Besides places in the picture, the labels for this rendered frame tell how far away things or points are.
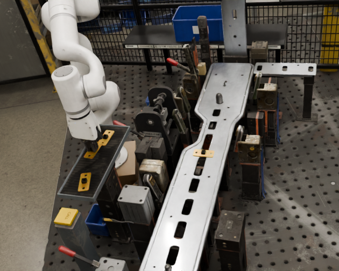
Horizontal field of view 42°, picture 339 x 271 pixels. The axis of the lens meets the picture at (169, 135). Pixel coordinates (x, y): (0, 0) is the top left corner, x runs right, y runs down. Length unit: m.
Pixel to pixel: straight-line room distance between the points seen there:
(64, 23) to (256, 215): 1.09
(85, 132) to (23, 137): 2.40
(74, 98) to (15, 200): 2.03
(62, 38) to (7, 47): 2.72
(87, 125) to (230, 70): 0.97
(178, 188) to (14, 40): 2.79
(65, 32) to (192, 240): 0.80
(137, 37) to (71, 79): 1.24
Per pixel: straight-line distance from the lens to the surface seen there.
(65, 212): 1.49
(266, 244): 1.85
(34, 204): 3.27
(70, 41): 1.49
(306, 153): 2.19
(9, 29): 4.10
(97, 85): 1.40
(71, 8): 1.58
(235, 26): 2.25
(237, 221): 1.50
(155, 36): 2.56
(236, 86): 2.10
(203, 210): 1.58
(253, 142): 1.73
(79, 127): 1.51
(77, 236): 1.50
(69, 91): 1.40
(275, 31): 2.46
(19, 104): 4.32
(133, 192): 1.53
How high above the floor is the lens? 2.23
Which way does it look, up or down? 41 degrees down
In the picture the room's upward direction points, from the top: 12 degrees counter-clockwise
